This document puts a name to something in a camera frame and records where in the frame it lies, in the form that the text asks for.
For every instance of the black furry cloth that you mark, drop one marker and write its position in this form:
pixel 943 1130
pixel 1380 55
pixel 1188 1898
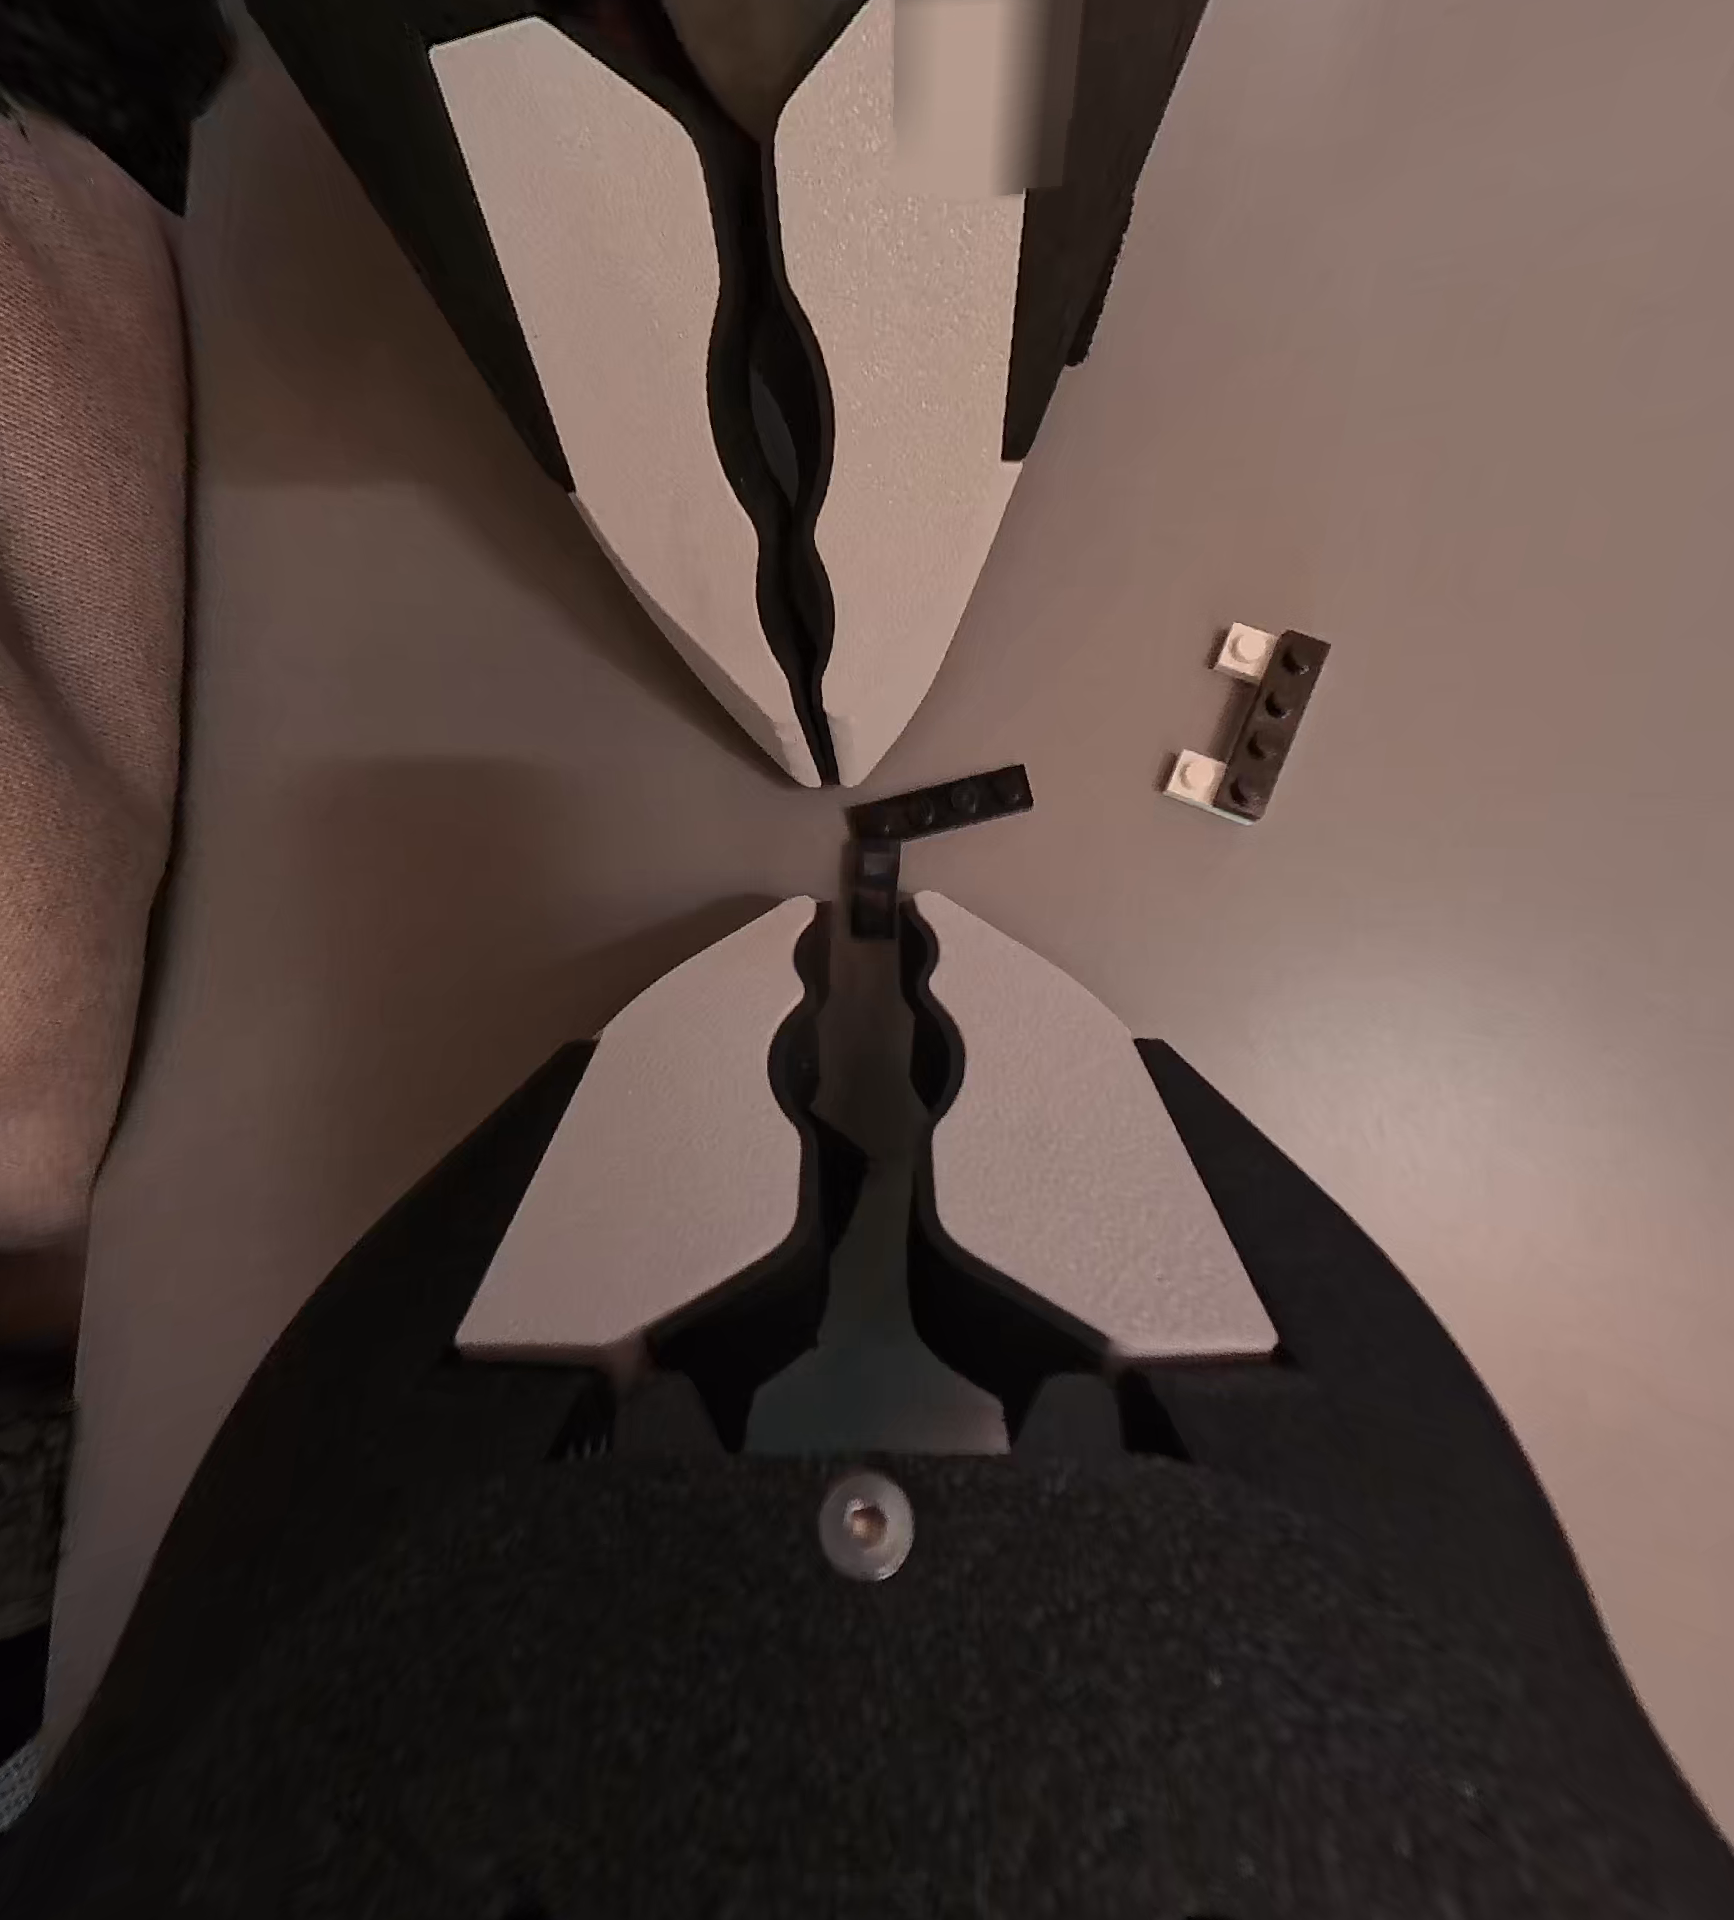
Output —
pixel 43 75

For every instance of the long black lego plate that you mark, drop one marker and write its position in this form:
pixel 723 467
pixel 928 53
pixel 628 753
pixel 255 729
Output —
pixel 943 802

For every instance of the black and white lego assembly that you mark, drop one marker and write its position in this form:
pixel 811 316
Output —
pixel 1274 721

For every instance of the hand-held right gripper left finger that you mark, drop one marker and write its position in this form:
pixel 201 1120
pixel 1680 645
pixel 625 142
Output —
pixel 656 1171

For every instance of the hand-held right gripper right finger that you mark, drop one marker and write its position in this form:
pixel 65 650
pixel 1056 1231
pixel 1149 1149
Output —
pixel 1077 1184

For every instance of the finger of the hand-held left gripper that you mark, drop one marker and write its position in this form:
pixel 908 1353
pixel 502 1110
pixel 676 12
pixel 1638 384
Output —
pixel 913 421
pixel 597 330

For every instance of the small black lego piece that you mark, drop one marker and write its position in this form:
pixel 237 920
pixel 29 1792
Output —
pixel 875 892

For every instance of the beige cloth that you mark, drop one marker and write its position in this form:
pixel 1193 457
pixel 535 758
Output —
pixel 26 674

